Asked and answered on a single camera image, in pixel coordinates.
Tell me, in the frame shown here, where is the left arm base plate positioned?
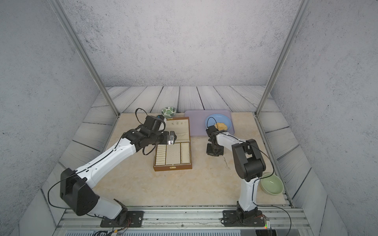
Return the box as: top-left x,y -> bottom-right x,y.
100,210 -> 144,228

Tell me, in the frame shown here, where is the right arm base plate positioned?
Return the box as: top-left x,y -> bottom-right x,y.
220,209 -> 266,227

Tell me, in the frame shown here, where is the yellow cream puff pastry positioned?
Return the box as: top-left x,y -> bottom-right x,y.
215,123 -> 228,131

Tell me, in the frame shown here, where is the brown leather jewelry box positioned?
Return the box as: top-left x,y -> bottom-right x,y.
153,117 -> 193,172

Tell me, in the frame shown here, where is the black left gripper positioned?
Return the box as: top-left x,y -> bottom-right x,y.
149,130 -> 178,146

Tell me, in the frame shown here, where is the blue plate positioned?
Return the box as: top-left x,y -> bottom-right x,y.
205,114 -> 232,131

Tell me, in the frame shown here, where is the right aluminium frame post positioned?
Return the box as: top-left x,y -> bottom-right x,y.
255,0 -> 311,117

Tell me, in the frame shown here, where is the green leaf pattern bowl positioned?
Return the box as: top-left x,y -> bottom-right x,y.
161,107 -> 177,119

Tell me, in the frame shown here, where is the lilac plastic tray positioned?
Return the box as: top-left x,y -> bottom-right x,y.
184,110 -> 235,137

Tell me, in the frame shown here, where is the left aluminium frame post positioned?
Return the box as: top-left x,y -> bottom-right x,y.
48,0 -> 120,118

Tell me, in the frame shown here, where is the light green bowl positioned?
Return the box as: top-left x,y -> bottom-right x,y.
259,173 -> 284,196

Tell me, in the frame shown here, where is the aluminium frame post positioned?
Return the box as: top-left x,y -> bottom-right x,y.
48,0 -> 120,118
255,0 -> 311,117

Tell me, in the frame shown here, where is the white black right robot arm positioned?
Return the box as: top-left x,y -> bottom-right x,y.
206,125 -> 266,214

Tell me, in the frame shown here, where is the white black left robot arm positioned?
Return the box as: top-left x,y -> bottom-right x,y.
60,115 -> 177,221

